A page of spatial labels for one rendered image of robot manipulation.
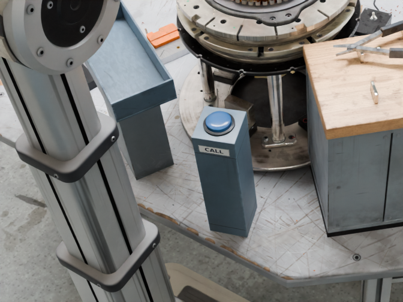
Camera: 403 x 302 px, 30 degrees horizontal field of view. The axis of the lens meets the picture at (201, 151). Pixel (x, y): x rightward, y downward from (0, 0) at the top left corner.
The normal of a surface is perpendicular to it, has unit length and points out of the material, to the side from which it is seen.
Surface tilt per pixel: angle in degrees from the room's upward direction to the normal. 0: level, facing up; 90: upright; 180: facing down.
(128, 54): 0
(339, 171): 90
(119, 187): 90
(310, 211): 0
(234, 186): 90
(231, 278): 0
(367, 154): 90
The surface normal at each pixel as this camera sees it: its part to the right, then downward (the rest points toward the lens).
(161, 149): 0.41, 0.66
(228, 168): -0.30, 0.75
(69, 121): 0.82, 0.36
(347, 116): -0.12, -0.65
